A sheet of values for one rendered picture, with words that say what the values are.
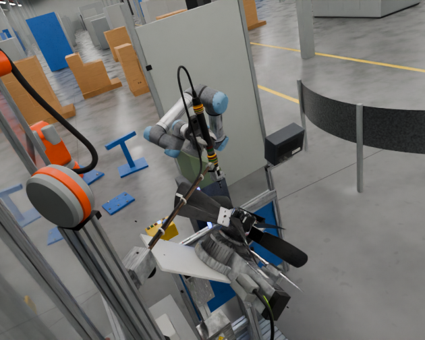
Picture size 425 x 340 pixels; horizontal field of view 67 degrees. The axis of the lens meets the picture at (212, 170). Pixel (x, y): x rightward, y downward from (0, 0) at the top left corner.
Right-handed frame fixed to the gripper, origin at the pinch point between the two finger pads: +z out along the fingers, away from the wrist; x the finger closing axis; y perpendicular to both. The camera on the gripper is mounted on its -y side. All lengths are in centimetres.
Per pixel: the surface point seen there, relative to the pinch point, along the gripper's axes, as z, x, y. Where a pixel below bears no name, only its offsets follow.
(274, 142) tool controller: -35, -59, 40
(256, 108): -182, -149, 82
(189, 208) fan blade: 0.3, 19.3, 26.7
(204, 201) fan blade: -2.4, 10.4, 29.2
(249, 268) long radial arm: 28, 11, 50
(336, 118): -90, -178, 86
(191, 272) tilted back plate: 23, 33, 39
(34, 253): 41, 70, -15
